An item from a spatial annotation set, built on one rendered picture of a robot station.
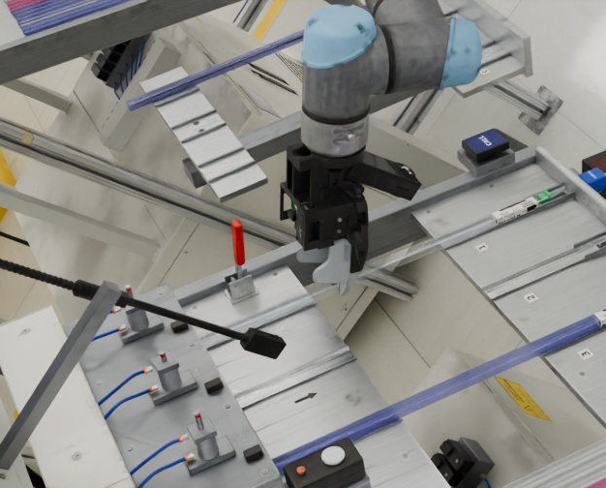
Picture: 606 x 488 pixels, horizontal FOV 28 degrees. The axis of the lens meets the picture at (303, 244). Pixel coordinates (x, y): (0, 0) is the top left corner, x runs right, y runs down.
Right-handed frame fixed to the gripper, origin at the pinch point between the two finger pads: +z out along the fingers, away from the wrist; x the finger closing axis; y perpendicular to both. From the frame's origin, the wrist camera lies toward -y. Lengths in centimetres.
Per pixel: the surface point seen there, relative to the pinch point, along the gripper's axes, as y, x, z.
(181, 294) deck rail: 18.1, -8.5, 3.0
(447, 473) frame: -12.5, 9.0, 30.4
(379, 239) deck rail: -9.2, -7.9, 1.7
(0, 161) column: -7, -292, 151
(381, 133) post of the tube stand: -23.3, -34.3, 3.1
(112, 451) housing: 34.8, 17.8, -1.0
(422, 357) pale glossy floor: -56, -68, 86
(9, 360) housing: 40.9, -1.3, 0.1
